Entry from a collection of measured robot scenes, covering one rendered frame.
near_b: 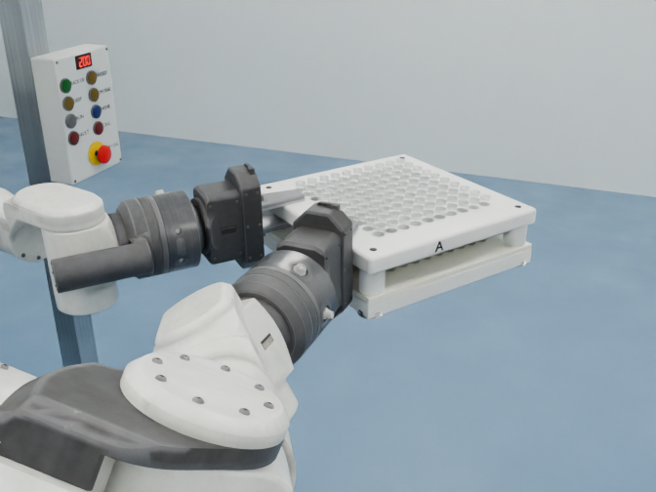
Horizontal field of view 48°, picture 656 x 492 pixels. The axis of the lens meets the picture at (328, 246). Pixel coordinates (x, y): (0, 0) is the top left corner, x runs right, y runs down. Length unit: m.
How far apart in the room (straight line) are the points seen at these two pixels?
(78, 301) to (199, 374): 0.48
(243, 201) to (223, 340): 0.34
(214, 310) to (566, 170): 3.68
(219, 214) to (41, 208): 0.18
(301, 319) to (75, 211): 0.28
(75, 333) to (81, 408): 1.53
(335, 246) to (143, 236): 0.21
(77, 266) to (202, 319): 0.26
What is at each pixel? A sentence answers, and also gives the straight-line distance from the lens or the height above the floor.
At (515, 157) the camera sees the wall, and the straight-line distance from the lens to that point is 4.14.
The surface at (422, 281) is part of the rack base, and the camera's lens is 0.80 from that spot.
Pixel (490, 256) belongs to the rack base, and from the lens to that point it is 0.87.
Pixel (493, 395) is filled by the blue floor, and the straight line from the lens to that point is 2.37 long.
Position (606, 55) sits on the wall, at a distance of 3.98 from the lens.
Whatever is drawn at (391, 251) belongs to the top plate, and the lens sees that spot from 0.75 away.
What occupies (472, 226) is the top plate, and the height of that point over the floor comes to 1.06.
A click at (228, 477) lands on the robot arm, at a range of 0.32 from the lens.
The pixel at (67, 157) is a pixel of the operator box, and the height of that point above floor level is 0.91.
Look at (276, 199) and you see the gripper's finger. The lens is 0.85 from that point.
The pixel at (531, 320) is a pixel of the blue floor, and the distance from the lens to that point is 2.79.
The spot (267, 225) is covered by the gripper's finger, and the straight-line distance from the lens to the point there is 0.86.
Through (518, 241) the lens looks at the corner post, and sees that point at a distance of 0.89.
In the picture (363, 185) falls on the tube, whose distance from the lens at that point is 0.89.
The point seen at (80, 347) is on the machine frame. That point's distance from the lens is 1.85.
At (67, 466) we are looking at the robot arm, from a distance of 0.30.
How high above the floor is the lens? 1.38
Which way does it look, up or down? 25 degrees down
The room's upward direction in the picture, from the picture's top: straight up
